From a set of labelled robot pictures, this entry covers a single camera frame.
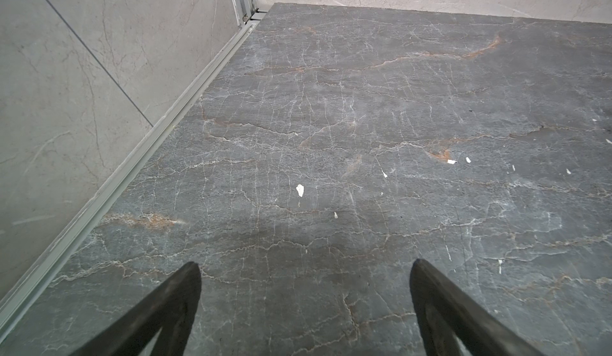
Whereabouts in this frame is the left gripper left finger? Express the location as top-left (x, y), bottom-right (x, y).
top-left (73, 262), bottom-right (202, 355)

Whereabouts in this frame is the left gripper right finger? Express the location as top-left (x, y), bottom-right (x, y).
top-left (410, 259), bottom-right (542, 355)

